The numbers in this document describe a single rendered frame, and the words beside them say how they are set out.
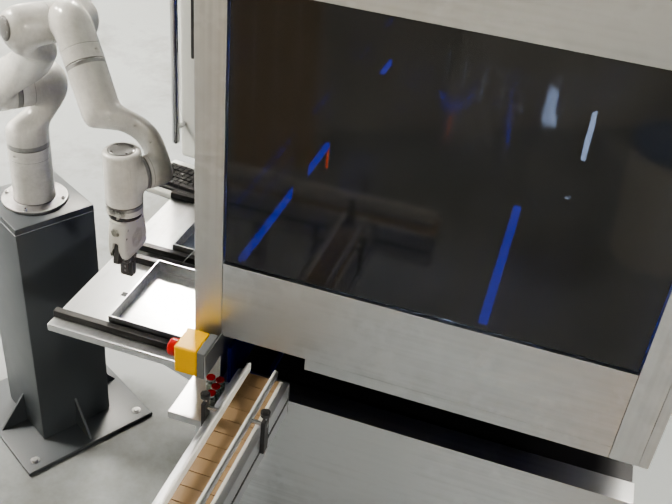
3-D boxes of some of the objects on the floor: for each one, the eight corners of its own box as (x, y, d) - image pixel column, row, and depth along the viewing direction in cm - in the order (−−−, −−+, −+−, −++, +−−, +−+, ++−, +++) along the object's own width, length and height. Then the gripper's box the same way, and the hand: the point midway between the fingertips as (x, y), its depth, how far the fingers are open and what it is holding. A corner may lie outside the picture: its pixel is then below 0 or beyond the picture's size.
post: (224, 589, 257) (246, -216, 138) (216, 606, 252) (231, -212, 134) (204, 582, 258) (209, -221, 140) (195, 599, 253) (192, -218, 135)
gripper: (126, 189, 207) (130, 253, 217) (92, 220, 195) (98, 286, 206) (155, 196, 206) (157, 260, 216) (123, 228, 194) (127, 294, 204)
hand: (128, 266), depth 210 cm, fingers closed
